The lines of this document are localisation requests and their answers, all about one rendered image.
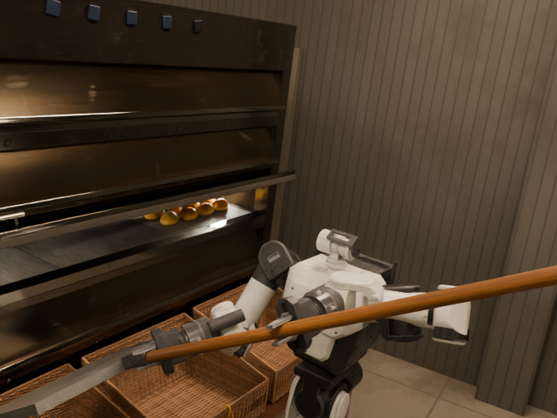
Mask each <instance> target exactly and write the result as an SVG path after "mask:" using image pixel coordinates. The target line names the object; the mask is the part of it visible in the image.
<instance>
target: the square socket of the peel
mask: <svg viewBox="0 0 557 418"><path fill-rule="evenodd" d="M149 351H152V349H151V350H148V351H146V352H142V353H140V354H138V355H135V356H133V354H132V353H130V354H129V355H127V356H124V357H122V358H121V360H122V363H123V365H124V369H125V370H128V369H132V368H136V367H144V366H148V365H149V364H152V363H148V362H147V361H146V357H145V356H146V353H147V352H149Z"/></svg>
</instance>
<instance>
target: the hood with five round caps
mask: <svg viewBox="0 0 557 418"><path fill-rule="evenodd" d="M287 38H288V25H287V24H282V23H277V22H267V21H262V20H257V19H252V18H247V17H237V16H232V15H227V14H221V13H216V12H207V11H202V10H196V9H191V8H186V7H177V6H172V5H167V4H161V3H156V2H146V1H141V0H0V58H12V59H30V60H48V61H84V62H103V63H121V64H139V65H158V66H194V67H212V68H231V69H249V70H283V65H284V58H285V51H286V45H287Z"/></svg>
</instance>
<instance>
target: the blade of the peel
mask: <svg viewBox="0 0 557 418"><path fill-rule="evenodd" d="M152 340H153V339H149V340H147V341H145V342H142V343H138V344H135V345H133V346H130V347H127V348H122V349H119V350H118V351H116V352H113V353H110V354H109V355H107V356H105V357H102V358H100V359H99V360H97V361H95V362H92V363H90V364H88V365H86V366H84V367H82V368H80V369H78V370H75V371H73V372H71V373H69V374H67V375H65V376H63V377H61V378H59V379H56V380H54V381H53V382H50V383H48V384H46V385H44V386H42V387H39V388H37V389H36V390H34V391H31V392H29V393H27V394H26V395H24V396H20V397H18V398H17V399H15V400H13V401H10V402H8V403H7V404H5V405H2V406H0V418H24V417H30V416H39V415H40V414H42V413H44V412H46V411H48V410H50V409H52V408H54V407H56V406H58V405H60V404H61V403H63V402H65V401H68V400H69V399H71V398H73V397H75V396H78V395H79V394H81V393H82V392H84V391H87V390H89V389H90V388H92V387H94V386H97V385H99V384H100V383H102V382H104V381H106V380H108V379H110V378H111V377H114V376H116V375H118V374H119V373H121V372H123V371H125V369H124V365H123V363H122V360H121V358H122V357H124V356H127V355H129V354H130V353H132V352H133V351H136V350H138V349H140V348H144V347H146V346H147V345H150V344H151V343H150V342H151V341H152Z"/></svg>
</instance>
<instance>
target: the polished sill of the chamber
mask: <svg viewBox="0 0 557 418"><path fill-rule="evenodd" d="M264 219H265V214H263V213H260V212H257V211H255V212H252V213H249V214H246V215H243V216H238V217H235V218H232V219H229V220H226V221H221V222H218V223H215V224H212V225H209V226H203V227H201V228H198V229H195V230H192V231H187V232H183V233H181V234H178V235H174V236H169V237H167V238H164V239H161V240H158V241H153V242H149V243H147V244H144V245H139V246H135V247H133V248H129V249H127V250H121V251H119V252H115V253H113V254H109V255H105V256H101V257H99V258H95V259H92V260H87V261H85V262H81V263H79V264H75V265H71V266H67V267H65V268H61V269H58V270H53V271H51V272H47V273H45V274H41V275H36V276H33V277H31V278H27V279H22V280H19V281H16V282H13V283H10V284H5V285H2V286H0V307H2V306H4V305H7V304H11V303H14V302H17V301H20V300H23V299H27V298H30V297H32V296H35V295H38V294H43V293H45V292H48V291H51V290H53V289H58V288H60V287H63V286H66V285H69V284H73V283H76V282H79V281H81V280H84V279H88V278H91V277H95V276H97V275H101V274H104V273H107V272H110V271H112V270H116V269H120V268H123V267H125V266H128V265H132V264H135V263H138V262H140V261H143V260H148V259H151V258H153V257H156V256H159V255H163V254H166V253H168V252H171V251H175V250H179V249H181V248H184V247H187V246H189V245H194V244H196V243H200V242H203V241H207V240H209V239H212V238H215V237H217V236H222V235H225V234H228V233H231V232H233V231H237V230H240V229H243V228H246V227H248V226H253V225H256V224H259V223H261V222H264Z"/></svg>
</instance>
